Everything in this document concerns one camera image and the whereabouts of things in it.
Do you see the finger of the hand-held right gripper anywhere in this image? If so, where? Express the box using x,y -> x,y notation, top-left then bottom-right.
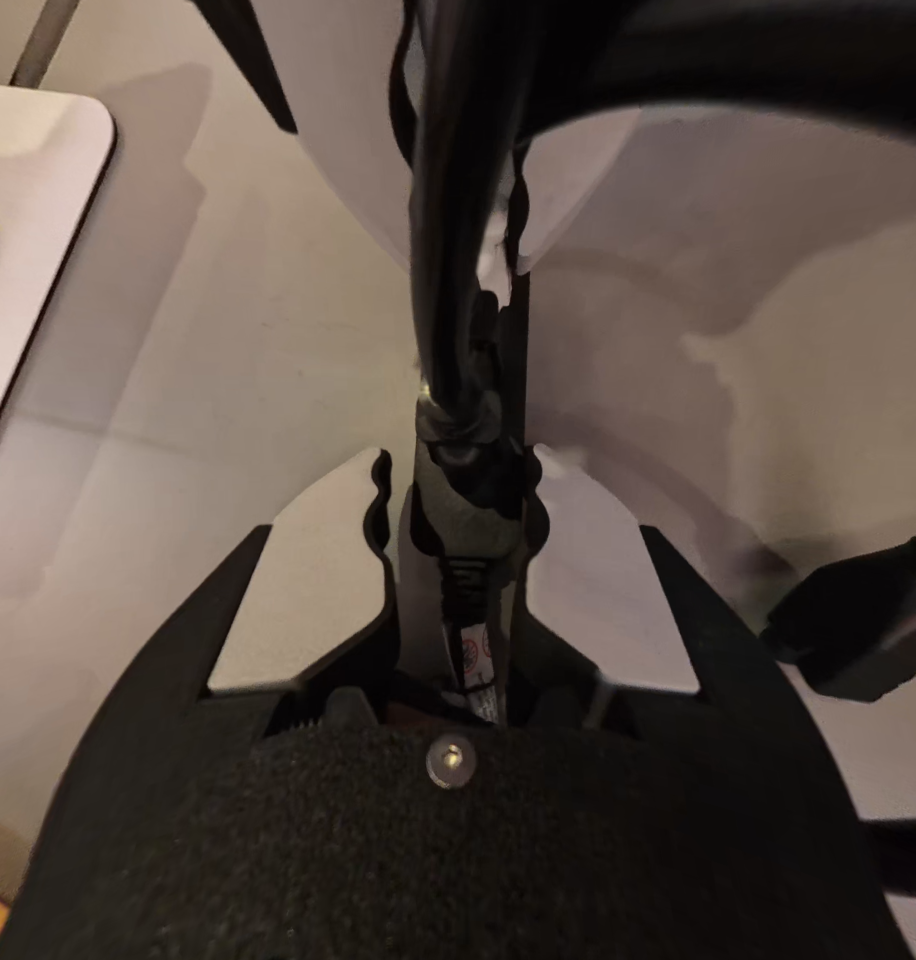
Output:
251,0 -> 421,280
506,105 -> 654,275

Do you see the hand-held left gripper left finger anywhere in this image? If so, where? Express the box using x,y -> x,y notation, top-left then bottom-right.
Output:
206,447 -> 400,695

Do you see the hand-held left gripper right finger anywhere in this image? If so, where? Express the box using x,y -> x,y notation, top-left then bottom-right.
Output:
519,442 -> 704,696

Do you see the grey desk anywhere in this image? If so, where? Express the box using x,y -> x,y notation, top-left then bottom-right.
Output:
0,0 -> 916,931

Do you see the grey metal strip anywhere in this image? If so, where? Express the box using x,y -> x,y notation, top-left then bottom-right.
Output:
10,0 -> 81,89

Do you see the white board with dark edge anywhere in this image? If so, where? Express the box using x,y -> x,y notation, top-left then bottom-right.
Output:
0,82 -> 119,460

